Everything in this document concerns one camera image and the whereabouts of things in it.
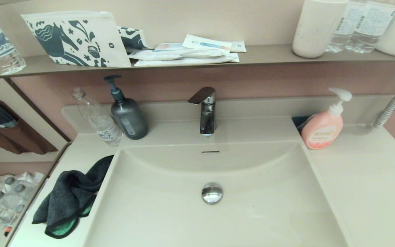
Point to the chrome sink faucet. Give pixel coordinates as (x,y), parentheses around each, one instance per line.
(207,120)

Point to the dark grey green cloth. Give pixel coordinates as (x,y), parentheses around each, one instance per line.
(67,195)

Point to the white ceramic sink basin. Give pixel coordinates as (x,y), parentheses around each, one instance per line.
(252,206)

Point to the long white packet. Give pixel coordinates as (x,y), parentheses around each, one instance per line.
(183,62)
(170,54)

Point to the dark grey pump bottle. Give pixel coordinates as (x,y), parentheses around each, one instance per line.
(129,120)

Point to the chrome drain stopper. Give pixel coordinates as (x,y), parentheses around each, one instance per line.
(212,193)

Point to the white packet blue stripe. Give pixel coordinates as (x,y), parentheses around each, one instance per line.
(204,44)

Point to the peach white packet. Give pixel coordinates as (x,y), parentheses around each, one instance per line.
(170,46)

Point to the small white packet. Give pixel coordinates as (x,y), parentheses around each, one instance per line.
(239,46)

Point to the clear empty plastic bottle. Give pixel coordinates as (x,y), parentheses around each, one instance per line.
(101,123)

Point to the small blue print pouch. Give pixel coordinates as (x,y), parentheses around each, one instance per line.
(132,37)

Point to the pink soap pump bottle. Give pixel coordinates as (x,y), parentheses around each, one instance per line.
(321,130)

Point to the tall white tumbler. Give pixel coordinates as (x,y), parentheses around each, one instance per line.
(315,31)

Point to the white horse print pouch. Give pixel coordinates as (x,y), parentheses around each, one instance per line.
(74,37)

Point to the clear water bottle white label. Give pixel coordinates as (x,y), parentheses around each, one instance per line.
(342,32)
(372,27)

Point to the plastic wrapped bottle pack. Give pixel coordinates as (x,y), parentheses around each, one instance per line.
(9,199)

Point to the brown wall shelf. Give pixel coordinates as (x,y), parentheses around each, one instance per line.
(269,55)

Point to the brown wall holder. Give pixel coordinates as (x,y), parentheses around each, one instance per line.
(29,140)

